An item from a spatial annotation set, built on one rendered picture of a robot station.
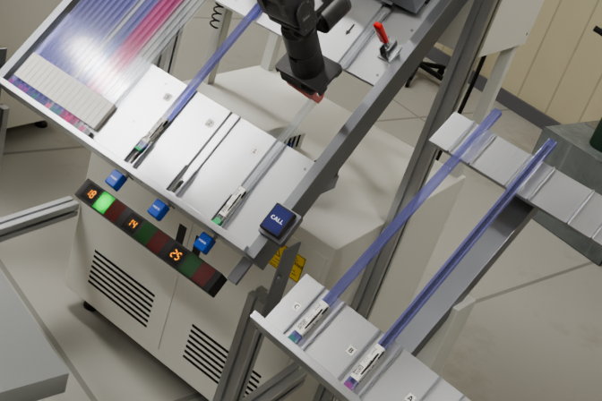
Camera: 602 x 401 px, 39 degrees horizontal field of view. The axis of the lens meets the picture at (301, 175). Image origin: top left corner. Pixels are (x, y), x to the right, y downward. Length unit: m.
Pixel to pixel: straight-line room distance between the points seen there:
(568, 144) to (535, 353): 1.06
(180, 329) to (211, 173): 0.65
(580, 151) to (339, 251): 2.01
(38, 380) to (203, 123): 0.56
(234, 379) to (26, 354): 0.42
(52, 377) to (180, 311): 0.80
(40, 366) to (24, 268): 1.19
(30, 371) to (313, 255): 0.68
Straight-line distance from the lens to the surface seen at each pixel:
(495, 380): 2.68
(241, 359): 1.55
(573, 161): 3.62
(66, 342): 2.27
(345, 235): 1.78
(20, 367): 1.31
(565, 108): 4.80
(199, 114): 1.59
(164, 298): 2.08
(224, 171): 1.52
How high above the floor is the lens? 1.49
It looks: 27 degrees down
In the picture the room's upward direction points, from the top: 19 degrees clockwise
